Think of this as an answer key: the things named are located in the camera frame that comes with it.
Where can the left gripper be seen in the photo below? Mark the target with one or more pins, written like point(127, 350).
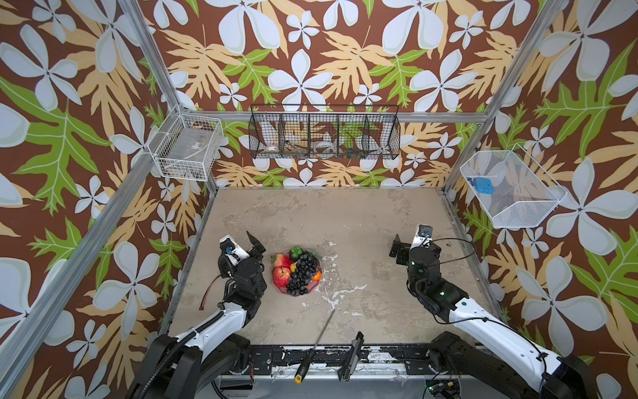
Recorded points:
point(255, 256)

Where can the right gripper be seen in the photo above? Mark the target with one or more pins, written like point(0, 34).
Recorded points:
point(404, 251)

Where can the red strawberry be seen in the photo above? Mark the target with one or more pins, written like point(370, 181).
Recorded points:
point(281, 261)

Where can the dark purple mangosteen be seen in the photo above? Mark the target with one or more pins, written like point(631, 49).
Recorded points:
point(295, 253)

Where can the red apple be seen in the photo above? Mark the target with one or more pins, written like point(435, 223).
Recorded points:
point(281, 277)

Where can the black grape bunch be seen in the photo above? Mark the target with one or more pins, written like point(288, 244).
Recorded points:
point(301, 280)

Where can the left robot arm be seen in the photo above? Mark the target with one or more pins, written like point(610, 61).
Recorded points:
point(181, 366)

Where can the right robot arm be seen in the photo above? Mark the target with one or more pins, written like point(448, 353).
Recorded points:
point(513, 365)

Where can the pink polka dot plate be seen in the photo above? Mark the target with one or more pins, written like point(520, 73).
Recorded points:
point(313, 286)

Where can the blue object in basket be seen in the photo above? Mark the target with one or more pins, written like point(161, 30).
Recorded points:
point(483, 186)

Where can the black rod yellow tip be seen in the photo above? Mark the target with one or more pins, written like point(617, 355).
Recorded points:
point(304, 366)

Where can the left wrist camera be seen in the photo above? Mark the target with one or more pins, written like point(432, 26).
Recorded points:
point(231, 252)

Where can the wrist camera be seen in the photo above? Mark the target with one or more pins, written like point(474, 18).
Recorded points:
point(231, 252)
point(423, 236)

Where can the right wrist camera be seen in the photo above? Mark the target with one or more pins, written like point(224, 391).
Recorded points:
point(423, 236)

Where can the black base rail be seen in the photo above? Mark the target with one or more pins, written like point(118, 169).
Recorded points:
point(409, 359)

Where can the black wire basket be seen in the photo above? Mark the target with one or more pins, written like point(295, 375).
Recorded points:
point(299, 131)

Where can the white wire basket left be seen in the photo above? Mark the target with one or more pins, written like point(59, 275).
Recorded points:
point(185, 146)

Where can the white wire basket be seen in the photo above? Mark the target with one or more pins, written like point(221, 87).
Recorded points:
point(185, 146)
point(525, 193)

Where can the white wire basket right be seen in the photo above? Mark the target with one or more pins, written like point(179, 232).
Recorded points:
point(525, 193)

